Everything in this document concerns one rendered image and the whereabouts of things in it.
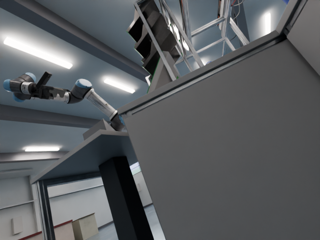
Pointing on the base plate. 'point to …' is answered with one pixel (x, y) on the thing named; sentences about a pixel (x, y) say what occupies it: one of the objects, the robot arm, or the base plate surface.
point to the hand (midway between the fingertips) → (65, 89)
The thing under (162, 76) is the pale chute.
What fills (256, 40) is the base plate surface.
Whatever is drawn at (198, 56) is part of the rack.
